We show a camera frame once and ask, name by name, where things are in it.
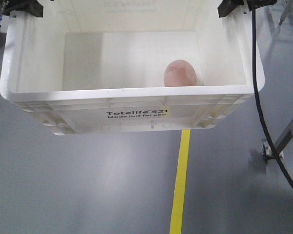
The peach plush ball toy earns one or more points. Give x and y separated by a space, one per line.
180 73

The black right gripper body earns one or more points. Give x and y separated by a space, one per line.
227 6

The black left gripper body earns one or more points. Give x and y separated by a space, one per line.
32 7

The white plastic tote crate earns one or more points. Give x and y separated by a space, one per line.
97 66

